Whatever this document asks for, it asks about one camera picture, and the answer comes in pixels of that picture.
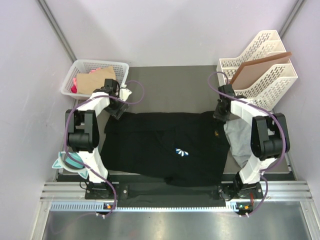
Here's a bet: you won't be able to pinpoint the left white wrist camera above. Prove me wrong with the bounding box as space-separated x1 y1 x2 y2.
119 84 132 101

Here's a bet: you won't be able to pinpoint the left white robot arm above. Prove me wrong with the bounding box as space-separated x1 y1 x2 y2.
64 79 132 199

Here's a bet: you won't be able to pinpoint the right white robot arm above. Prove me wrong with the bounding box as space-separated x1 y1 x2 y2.
213 84 290 198

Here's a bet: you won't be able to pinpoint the teal cat ear headphones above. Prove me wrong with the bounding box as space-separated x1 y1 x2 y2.
51 151 89 180

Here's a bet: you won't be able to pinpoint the black daisy print t-shirt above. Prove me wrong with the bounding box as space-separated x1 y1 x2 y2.
100 111 230 187

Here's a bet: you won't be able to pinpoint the tan folded t-shirt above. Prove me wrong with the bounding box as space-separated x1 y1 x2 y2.
75 66 116 95

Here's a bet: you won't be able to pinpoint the white slotted cable duct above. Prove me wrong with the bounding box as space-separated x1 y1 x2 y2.
50 201 239 213

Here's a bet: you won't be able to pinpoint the grey t-shirt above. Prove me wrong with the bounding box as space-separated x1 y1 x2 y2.
223 118 252 168

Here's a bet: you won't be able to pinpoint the brown cardboard sheet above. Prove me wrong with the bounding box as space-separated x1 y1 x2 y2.
229 52 292 90

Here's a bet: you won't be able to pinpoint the white plastic laundry basket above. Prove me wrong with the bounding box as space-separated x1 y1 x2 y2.
60 59 130 100

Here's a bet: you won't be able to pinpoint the cream perforated file organizer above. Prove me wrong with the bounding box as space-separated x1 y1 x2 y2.
216 30 298 111

